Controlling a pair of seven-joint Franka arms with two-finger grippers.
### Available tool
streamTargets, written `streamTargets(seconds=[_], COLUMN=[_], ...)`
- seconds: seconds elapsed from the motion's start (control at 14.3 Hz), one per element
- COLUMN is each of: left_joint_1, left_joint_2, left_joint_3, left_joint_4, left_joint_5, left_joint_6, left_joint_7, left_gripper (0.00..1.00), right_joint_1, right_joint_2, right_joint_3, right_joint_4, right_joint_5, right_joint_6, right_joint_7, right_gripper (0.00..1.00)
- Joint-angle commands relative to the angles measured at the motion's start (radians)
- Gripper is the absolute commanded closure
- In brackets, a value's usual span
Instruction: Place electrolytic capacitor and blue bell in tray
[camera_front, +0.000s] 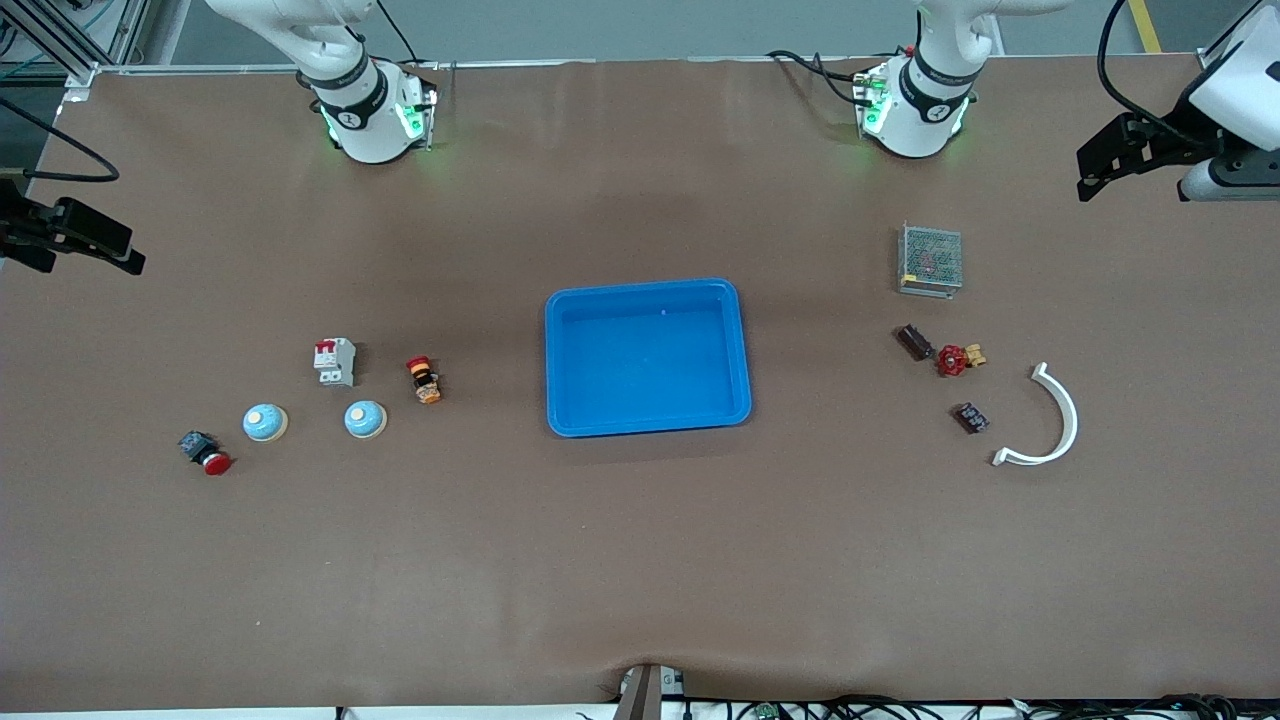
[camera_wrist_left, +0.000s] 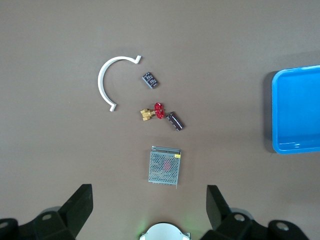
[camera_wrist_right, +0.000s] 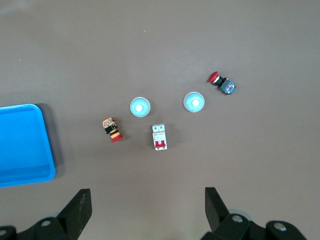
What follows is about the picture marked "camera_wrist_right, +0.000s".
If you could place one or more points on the blue round knob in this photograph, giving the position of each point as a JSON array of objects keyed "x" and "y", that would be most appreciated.
[{"x": 194, "y": 102}]

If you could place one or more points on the red button orange striped body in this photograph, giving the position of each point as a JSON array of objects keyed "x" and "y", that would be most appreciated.
[{"x": 113, "y": 131}]

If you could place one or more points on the red mushroom button blue base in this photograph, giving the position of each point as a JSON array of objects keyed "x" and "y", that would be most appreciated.
[{"x": 226, "y": 86}]

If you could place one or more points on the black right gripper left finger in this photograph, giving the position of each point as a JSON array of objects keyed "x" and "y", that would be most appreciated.
[{"x": 72, "y": 217}]

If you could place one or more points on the light blue call bell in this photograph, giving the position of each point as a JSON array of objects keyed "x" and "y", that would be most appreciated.
[{"x": 136, "y": 113}]

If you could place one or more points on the blue plastic tray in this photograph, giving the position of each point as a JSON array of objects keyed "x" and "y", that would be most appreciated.
[{"x": 22, "y": 145}]

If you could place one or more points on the white circuit breaker red switch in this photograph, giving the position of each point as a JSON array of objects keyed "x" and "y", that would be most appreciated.
[{"x": 159, "y": 137}]

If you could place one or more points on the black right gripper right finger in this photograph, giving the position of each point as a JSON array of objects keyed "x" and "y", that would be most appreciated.
[{"x": 220, "y": 220}]

